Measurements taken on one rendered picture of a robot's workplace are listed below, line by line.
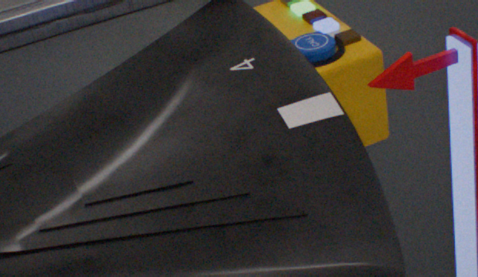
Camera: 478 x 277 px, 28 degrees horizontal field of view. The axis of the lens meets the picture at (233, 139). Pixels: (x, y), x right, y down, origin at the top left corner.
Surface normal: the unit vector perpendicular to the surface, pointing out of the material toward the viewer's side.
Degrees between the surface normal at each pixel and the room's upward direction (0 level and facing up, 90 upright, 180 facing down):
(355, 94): 90
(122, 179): 11
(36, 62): 90
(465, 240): 90
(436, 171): 90
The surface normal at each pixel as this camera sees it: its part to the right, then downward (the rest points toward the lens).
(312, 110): 0.00, -0.65
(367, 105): 0.37, 0.44
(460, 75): -0.91, 0.33
